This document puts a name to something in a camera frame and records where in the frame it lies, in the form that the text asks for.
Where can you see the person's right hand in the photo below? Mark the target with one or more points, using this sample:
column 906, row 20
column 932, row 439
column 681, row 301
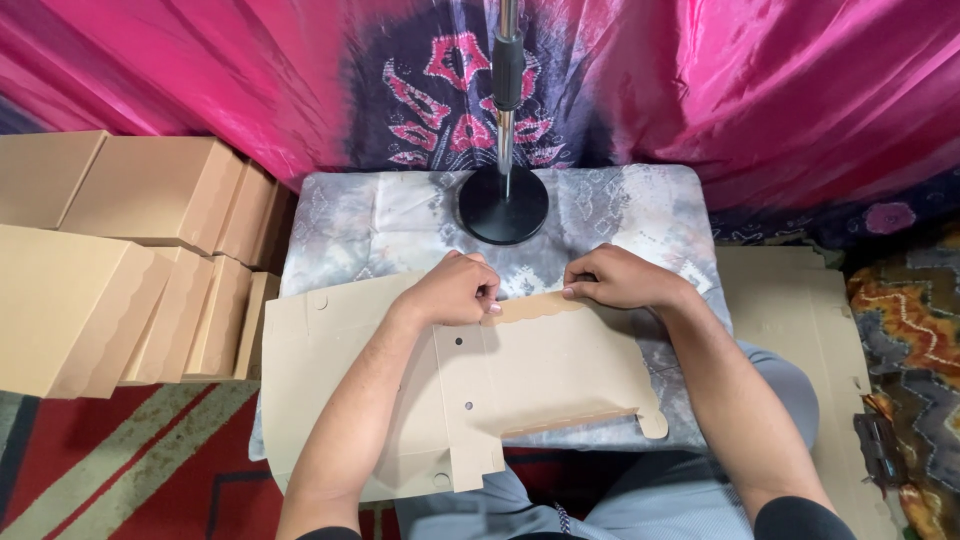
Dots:
column 630, row 281

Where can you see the person's left hand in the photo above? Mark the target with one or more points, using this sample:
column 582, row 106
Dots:
column 446, row 292

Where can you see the brown cardboard box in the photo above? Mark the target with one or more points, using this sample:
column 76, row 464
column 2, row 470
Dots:
column 540, row 360

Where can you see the grey tie-dye table cloth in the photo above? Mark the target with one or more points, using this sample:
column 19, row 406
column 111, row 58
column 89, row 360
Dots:
column 637, row 210

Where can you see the black round-base chrome stand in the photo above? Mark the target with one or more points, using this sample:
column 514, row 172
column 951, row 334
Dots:
column 502, row 214

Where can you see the stack of flat cardboard sheets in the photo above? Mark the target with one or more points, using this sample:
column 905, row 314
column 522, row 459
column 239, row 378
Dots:
column 787, row 315

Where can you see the light blue trousers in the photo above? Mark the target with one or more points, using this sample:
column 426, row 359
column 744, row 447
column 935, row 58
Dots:
column 675, row 495

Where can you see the pink purple tie-dye curtain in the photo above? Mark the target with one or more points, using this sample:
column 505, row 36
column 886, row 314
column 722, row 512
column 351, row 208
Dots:
column 750, row 90

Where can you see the dark purple floral cloth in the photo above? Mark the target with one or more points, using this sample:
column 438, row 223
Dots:
column 885, row 217

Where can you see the orange grey zigzag cloth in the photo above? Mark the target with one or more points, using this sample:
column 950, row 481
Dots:
column 915, row 330

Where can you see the dark metal hand tool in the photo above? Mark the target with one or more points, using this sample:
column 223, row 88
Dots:
column 876, row 450

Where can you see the red patterned rug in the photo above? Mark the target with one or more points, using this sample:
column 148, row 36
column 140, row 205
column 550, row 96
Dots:
column 150, row 465

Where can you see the pile of folded cardboard boxes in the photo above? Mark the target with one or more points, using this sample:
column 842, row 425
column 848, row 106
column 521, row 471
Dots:
column 90, row 315

